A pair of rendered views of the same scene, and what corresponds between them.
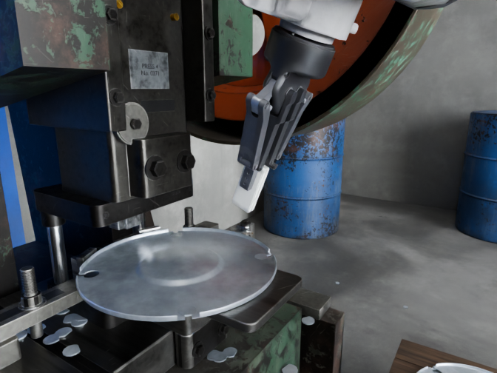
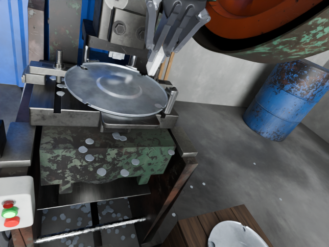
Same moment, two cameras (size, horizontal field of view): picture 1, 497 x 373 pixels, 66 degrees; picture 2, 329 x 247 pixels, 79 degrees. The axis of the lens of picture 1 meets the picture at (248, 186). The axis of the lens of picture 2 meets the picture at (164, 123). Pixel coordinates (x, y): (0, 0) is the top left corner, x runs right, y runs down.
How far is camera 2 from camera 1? 0.27 m
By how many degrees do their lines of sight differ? 28
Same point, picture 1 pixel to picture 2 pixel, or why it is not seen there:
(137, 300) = (82, 86)
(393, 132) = not seen: outside the picture
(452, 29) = not seen: outside the picture
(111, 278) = (87, 74)
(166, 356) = (94, 120)
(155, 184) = (117, 37)
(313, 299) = (187, 147)
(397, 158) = not seen: outside the picture
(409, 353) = (239, 211)
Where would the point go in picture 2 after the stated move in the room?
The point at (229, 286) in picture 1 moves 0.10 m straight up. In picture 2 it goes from (122, 106) to (131, 69)
